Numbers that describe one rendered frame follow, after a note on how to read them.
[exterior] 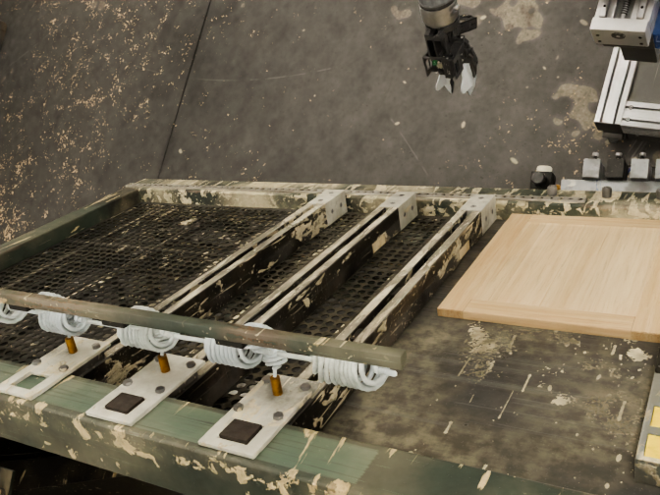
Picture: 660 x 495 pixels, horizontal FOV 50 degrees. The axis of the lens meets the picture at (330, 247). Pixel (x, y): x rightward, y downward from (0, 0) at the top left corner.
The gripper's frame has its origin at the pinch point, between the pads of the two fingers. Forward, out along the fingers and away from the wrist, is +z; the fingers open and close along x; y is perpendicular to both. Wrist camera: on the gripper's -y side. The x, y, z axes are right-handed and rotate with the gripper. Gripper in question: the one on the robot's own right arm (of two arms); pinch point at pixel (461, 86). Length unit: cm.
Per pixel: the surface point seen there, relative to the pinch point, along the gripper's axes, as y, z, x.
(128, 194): 19, 51, -131
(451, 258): 27.9, 27.9, 4.1
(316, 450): 92, -17, 19
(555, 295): 33, 23, 31
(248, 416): 91, -15, 6
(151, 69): -94, 99, -243
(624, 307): 34, 21, 45
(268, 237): 34, 28, -46
